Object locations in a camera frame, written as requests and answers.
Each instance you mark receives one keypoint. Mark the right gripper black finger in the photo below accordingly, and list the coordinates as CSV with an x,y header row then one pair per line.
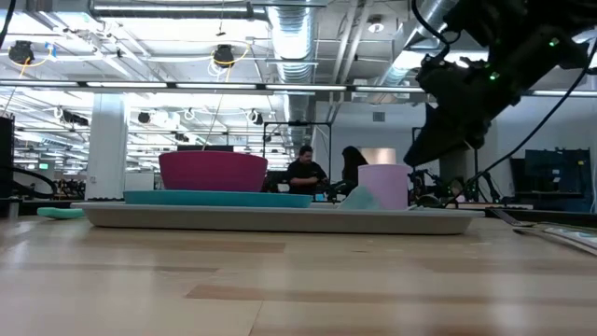
x,y
443,140

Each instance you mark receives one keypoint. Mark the pink plastic mug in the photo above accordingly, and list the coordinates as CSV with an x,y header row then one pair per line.
x,y
384,186

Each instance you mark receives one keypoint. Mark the teal cloth napkin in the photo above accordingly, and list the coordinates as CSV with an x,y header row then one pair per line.
x,y
359,200

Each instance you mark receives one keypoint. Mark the iridescent metal fork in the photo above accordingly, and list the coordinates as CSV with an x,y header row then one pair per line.
x,y
513,218

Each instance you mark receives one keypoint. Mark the magenta plastic bowl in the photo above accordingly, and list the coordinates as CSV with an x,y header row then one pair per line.
x,y
212,172

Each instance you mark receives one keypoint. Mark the blue round plastic plate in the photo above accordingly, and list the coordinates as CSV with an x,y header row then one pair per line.
x,y
214,199

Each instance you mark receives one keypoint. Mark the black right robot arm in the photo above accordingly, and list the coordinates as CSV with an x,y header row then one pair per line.
x,y
536,28

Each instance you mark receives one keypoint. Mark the black background robot arm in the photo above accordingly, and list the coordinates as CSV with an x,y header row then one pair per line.
x,y
422,179

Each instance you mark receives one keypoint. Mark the grey rectangular plastic tray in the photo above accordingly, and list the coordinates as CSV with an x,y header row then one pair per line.
x,y
280,224

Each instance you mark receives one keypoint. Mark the grey square column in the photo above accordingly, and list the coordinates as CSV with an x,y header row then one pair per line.
x,y
454,172

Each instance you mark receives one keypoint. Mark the person in dark silhouette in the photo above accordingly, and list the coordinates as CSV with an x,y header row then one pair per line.
x,y
353,163

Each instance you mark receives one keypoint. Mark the round ceiling fixture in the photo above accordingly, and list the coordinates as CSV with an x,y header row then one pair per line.
x,y
375,25

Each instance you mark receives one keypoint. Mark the blue equipment rack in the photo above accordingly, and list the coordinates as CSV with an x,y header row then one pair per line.
x,y
555,175

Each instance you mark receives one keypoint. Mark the seated person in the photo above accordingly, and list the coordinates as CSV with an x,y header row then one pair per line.
x,y
305,175

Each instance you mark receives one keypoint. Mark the silver horizontal ceiling pipe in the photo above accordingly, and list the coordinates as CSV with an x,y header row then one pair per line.
x,y
177,10

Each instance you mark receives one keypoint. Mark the long ceiling light strip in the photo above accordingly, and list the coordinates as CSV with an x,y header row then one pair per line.
x,y
126,85

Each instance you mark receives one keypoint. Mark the white square pillar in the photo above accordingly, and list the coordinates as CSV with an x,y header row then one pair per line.
x,y
107,149

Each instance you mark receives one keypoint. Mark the tall black cabinet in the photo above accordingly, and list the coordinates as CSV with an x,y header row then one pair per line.
x,y
6,158

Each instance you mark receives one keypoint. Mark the wall air vent grille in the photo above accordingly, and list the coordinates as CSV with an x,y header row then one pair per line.
x,y
379,116

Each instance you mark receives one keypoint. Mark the black background rig frame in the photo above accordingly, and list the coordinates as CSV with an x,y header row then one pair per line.
x,y
298,123

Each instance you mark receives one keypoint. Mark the silver spiral ventilation duct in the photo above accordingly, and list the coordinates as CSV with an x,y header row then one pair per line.
x,y
293,42

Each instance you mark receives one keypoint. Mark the black aluminium table frame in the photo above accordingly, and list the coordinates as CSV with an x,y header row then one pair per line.
x,y
28,207

